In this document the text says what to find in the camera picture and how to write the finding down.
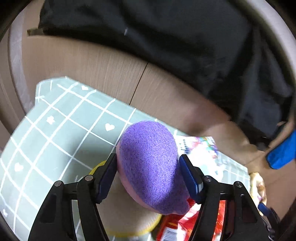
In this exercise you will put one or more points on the blue towel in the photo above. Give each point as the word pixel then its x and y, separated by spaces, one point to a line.
pixel 283 153

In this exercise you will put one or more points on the red snack wrapper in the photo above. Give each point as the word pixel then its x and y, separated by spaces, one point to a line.
pixel 178 227

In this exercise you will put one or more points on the green grid mat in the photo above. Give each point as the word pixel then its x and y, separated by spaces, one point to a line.
pixel 70 130

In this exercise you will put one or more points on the trash bin with yellow bag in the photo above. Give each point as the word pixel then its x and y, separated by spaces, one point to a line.
pixel 257 189

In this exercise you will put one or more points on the yellow rimmed bowl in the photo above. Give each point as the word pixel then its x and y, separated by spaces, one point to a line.
pixel 122 217

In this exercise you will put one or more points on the colorful candy packet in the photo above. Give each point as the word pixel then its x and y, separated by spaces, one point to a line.
pixel 203 153

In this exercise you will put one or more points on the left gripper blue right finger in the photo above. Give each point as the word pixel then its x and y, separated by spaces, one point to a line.
pixel 192 178

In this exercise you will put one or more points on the purple sponge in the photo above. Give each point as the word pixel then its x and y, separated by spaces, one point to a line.
pixel 149 168

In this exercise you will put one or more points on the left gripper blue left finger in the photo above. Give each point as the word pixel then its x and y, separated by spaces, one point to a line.
pixel 104 176

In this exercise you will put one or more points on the black cloth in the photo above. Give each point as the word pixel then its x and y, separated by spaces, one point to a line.
pixel 214 46

